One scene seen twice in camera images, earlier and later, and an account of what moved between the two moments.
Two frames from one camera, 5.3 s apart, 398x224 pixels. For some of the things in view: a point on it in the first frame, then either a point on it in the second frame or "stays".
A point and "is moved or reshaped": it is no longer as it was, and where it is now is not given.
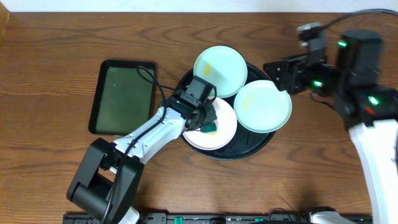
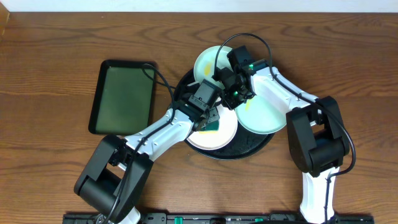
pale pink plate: (226, 124) stays
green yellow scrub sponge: (210, 128) is moved or reshaped
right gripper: (286, 74) -> (226, 81)
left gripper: (205, 115) stays
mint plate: (224, 68) stays
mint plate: (260, 107) stays
